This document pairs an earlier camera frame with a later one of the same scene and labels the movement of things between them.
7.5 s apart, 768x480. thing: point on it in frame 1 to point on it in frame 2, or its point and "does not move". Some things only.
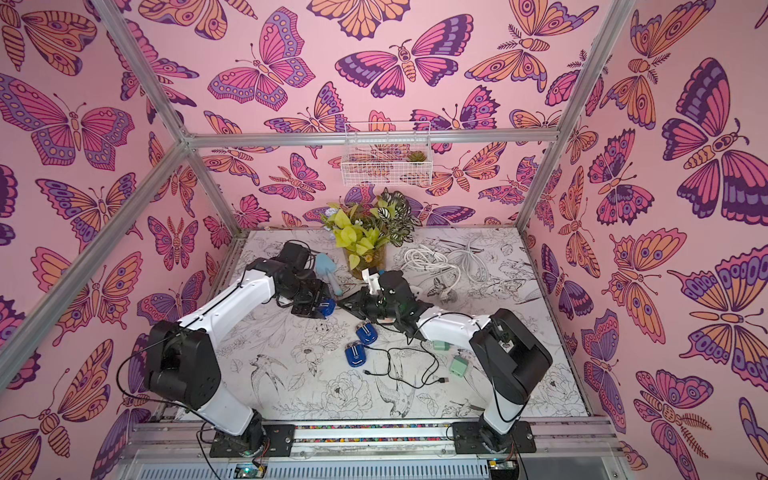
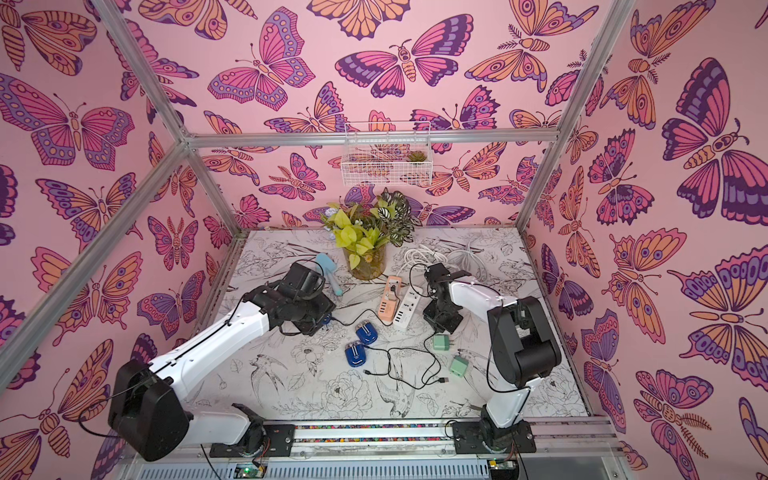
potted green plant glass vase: (364, 231) does not move
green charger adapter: (441, 345) does not move
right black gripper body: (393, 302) to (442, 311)
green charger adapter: (458, 365) does not move
